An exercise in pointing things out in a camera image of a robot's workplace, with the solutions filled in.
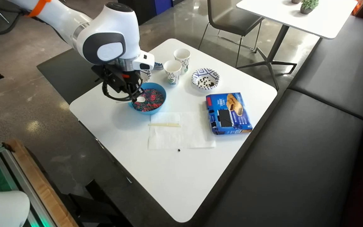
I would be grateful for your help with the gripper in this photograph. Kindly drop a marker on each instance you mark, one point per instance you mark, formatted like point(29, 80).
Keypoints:
point(118, 78)

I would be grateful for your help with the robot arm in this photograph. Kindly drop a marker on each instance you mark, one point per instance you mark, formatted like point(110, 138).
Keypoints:
point(61, 23)

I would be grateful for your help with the blue patterned paper bowl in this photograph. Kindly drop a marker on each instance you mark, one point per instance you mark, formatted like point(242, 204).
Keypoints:
point(146, 75)
point(205, 73)

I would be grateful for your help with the white plastic spoon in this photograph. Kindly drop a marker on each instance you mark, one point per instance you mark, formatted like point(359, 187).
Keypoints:
point(141, 99)

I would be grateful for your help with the patterned paper cup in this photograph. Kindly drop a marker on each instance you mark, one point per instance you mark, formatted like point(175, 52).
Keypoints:
point(172, 73)
point(183, 58)

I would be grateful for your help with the heap of colourful beads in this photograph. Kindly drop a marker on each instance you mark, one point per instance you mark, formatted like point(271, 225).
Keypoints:
point(153, 100)

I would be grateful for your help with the small blue packet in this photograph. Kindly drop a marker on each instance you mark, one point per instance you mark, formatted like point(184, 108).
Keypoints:
point(158, 66)

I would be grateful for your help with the pale wooden stick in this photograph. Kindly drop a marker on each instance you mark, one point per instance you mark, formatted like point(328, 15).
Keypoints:
point(164, 125)

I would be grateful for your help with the heap of dark beans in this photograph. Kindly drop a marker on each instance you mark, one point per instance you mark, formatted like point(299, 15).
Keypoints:
point(206, 82)

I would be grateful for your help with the white paper napkin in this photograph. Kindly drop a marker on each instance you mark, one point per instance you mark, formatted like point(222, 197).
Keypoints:
point(187, 135)

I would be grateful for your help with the blue snack box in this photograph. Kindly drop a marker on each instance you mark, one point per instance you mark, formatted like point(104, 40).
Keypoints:
point(228, 115)

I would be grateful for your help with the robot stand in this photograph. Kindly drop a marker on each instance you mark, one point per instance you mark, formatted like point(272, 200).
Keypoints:
point(33, 176)

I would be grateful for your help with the grey chair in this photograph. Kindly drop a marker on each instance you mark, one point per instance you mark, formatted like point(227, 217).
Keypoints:
point(232, 15)

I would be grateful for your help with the white table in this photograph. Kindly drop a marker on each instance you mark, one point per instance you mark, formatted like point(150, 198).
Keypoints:
point(310, 19)

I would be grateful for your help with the black bench seat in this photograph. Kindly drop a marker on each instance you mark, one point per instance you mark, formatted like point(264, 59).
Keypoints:
point(310, 142)

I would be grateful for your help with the potted green plant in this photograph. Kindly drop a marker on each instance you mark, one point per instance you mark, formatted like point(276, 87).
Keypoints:
point(309, 4)

